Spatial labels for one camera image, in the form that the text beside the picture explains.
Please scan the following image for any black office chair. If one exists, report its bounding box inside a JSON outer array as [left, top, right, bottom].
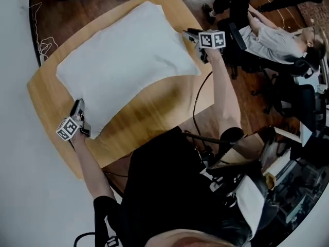
[[223, 22, 317, 116], [264, 83, 326, 140]]

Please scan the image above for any small cardboard box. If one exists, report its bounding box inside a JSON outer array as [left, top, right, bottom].
[[261, 170, 278, 190]]

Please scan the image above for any person's right forearm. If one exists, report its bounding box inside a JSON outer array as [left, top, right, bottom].
[[205, 48, 244, 140]]

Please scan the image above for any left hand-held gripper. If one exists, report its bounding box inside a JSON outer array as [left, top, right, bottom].
[[56, 98, 92, 141]]

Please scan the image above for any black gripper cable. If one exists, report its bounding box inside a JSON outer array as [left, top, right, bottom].
[[74, 231, 96, 247], [192, 70, 214, 145]]

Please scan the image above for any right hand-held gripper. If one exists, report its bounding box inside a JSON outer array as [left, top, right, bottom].
[[182, 28, 227, 64]]

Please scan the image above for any white pillow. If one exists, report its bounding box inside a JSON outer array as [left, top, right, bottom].
[[154, 4, 186, 47]]

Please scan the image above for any white office desk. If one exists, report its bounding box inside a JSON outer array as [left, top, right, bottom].
[[292, 28, 329, 149]]

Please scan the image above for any patterned brown rug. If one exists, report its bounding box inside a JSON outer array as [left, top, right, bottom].
[[297, 0, 329, 28]]

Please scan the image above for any white cloth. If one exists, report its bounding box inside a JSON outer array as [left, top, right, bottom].
[[56, 1, 202, 140]]

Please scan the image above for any thin white floor cable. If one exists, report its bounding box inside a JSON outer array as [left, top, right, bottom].
[[27, 1, 59, 61], [264, 0, 304, 31]]

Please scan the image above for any person's black clothing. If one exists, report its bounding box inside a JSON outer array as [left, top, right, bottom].
[[93, 126, 280, 247]]

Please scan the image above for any person's left forearm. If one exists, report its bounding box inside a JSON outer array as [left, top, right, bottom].
[[68, 133, 117, 203]]

